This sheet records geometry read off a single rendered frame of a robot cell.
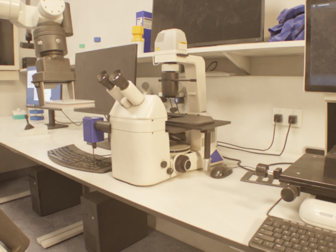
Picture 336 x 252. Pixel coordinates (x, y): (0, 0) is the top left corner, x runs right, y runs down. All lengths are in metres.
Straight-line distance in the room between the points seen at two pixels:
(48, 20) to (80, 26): 2.08
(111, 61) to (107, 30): 1.11
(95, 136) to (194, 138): 0.39
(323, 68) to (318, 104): 0.54
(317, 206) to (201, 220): 0.29
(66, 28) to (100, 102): 0.72
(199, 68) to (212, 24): 0.37
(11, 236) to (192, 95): 0.92
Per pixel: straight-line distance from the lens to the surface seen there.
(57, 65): 0.78
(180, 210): 0.77
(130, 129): 0.88
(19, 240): 0.52
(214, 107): 1.60
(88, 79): 1.58
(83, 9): 2.87
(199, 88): 1.18
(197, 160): 1.08
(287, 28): 1.23
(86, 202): 1.76
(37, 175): 2.38
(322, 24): 0.88
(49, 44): 0.77
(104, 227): 1.77
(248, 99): 1.50
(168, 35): 1.06
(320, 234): 0.69
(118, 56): 1.39
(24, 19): 0.86
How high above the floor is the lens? 1.09
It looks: 9 degrees down
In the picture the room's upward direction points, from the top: straight up
